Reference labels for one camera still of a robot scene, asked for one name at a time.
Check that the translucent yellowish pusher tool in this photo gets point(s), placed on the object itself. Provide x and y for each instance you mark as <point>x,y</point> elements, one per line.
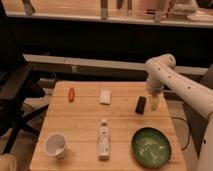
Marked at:
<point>154,100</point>

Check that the black eraser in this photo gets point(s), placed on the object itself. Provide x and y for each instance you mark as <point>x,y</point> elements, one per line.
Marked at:
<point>140,105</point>

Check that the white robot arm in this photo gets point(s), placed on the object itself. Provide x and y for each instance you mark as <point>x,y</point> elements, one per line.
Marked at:
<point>161,73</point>

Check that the green bowl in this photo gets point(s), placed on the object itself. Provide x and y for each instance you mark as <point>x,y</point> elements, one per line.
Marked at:
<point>151,148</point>

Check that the white rectangular block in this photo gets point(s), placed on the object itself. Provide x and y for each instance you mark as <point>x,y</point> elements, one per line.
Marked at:
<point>105,97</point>

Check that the orange carrot toy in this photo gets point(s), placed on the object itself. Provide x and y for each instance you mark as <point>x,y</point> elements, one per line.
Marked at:
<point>71,94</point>

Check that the white paper cup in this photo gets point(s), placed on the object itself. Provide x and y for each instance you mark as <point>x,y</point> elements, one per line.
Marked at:
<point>55,146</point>

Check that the black office chair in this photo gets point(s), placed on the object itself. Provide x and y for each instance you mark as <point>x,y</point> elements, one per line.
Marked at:
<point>21,84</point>

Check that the wooden bench rail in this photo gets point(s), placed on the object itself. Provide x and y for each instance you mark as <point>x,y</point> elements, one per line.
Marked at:
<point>106,64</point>

